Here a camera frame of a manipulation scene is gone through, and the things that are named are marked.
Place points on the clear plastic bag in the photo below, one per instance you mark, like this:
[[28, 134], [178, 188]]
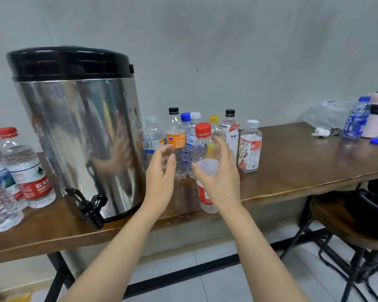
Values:
[[327, 115]]

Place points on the white-cap blue-label bottle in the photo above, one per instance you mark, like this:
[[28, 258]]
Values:
[[0, 204]]

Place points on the cluster of plastic bottles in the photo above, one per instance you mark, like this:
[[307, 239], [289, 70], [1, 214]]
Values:
[[176, 138]]

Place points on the yellow debris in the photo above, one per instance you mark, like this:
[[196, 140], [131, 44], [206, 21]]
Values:
[[19, 297]]

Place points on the person's left forearm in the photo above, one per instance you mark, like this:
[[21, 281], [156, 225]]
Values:
[[116, 261]]

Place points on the red label plastic water bottle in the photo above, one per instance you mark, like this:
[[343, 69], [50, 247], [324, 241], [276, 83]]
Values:
[[203, 151], [28, 170]]

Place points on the person's right hand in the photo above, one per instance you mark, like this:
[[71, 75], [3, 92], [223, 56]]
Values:
[[223, 182]]

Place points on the green red label plastic bottle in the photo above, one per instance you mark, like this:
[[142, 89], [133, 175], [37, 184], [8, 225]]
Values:
[[11, 185]]

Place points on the person's right forearm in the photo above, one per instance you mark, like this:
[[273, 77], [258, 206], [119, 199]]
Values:
[[264, 261]]

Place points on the person's left hand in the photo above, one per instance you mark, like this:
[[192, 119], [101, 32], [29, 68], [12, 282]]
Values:
[[159, 185]]

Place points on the small blue plastic bottle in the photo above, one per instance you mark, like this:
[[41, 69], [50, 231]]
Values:
[[355, 119]]

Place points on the wooden stool with black frame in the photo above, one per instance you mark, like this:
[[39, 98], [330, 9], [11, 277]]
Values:
[[353, 223]]

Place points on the stainless steel water dispenser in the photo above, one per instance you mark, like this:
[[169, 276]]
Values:
[[82, 135]]

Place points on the black metal table frame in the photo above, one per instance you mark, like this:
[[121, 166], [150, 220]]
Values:
[[195, 270]]

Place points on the white crumpled tissue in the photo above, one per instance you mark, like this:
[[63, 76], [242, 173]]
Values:
[[321, 132]]

